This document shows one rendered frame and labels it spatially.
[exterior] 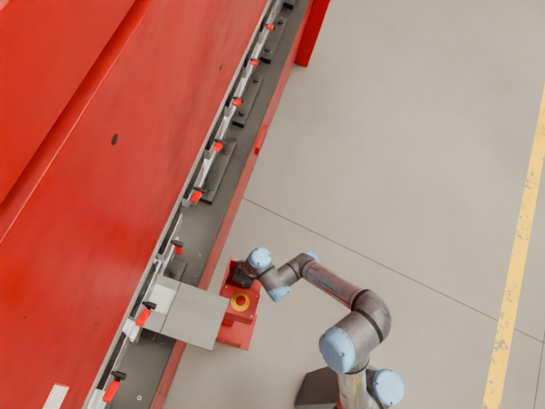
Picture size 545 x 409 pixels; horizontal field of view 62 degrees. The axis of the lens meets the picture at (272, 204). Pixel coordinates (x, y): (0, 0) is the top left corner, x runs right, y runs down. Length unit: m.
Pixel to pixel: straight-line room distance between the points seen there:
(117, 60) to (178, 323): 1.09
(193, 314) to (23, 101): 1.23
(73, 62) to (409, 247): 2.71
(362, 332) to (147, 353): 0.77
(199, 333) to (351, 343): 0.54
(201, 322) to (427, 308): 1.72
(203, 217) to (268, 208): 1.07
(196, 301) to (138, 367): 0.30
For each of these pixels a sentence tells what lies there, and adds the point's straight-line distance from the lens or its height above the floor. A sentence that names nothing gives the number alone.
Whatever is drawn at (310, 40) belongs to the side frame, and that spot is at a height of 0.26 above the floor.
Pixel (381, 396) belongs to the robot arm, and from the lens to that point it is 1.67.
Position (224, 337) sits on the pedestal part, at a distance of 2.47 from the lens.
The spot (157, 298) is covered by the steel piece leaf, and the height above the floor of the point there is 1.00.
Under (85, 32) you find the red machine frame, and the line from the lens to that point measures 0.50.
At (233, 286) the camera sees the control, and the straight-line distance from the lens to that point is 1.84.
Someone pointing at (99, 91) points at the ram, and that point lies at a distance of 0.61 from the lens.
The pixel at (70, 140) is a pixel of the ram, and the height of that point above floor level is 2.08.
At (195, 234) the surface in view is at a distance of 1.80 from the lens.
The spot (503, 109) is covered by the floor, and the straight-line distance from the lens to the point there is 4.04.
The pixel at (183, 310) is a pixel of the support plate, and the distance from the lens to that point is 1.59.
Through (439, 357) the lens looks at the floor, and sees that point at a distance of 2.94.
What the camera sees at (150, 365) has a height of 0.88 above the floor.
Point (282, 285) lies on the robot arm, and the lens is 1.58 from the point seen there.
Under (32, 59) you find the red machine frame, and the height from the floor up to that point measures 2.24.
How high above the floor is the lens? 2.56
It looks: 63 degrees down
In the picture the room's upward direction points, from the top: 22 degrees clockwise
